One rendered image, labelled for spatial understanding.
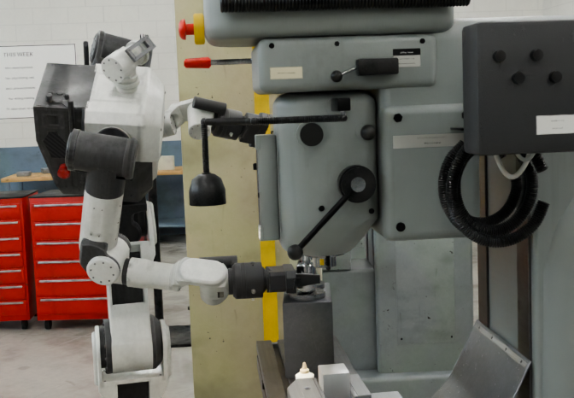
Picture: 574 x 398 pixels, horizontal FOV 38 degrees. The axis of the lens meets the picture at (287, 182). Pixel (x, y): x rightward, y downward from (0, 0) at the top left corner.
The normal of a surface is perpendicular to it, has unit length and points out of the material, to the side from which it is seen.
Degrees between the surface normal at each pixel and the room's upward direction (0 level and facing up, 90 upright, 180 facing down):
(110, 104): 34
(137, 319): 60
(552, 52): 90
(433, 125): 90
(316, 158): 90
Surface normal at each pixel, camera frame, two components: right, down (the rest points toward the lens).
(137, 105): 0.11, -0.77
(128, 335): 0.19, -0.42
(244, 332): 0.10, 0.09
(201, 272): 0.05, -0.57
